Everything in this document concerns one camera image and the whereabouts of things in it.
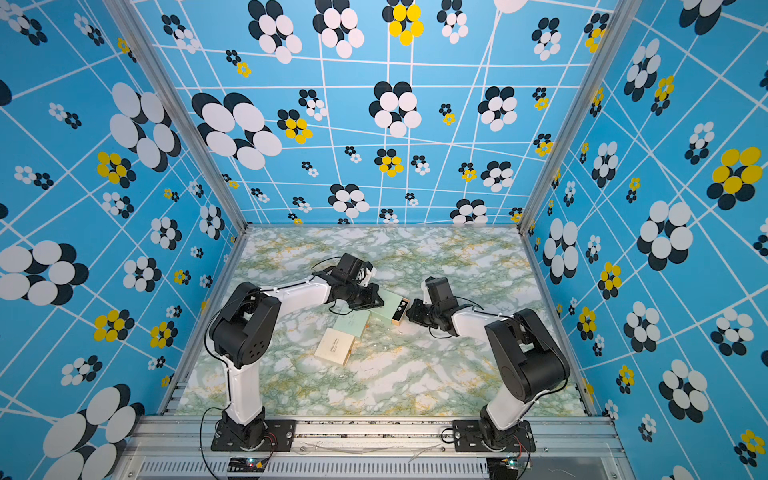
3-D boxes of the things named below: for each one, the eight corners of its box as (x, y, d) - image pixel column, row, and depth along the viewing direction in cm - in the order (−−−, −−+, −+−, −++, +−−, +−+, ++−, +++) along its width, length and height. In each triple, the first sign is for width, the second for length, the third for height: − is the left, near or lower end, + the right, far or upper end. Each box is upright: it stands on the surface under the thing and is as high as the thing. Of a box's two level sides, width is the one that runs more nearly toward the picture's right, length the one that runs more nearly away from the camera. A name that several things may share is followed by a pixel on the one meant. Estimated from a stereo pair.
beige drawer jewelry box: (315, 356, 88) (313, 352, 86) (328, 331, 93) (326, 327, 91) (346, 366, 86) (344, 363, 84) (356, 340, 91) (355, 336, 89)
